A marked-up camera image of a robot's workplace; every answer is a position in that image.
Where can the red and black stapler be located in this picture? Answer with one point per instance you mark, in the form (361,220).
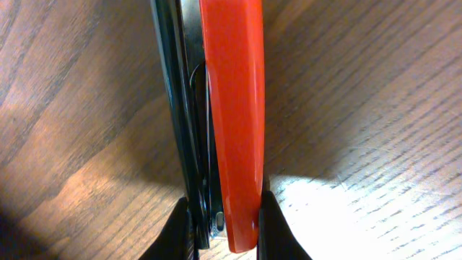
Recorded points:
(212,57)

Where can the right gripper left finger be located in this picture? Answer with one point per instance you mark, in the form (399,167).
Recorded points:
(176,240)

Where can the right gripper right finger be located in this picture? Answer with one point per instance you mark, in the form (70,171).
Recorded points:
(275,239)

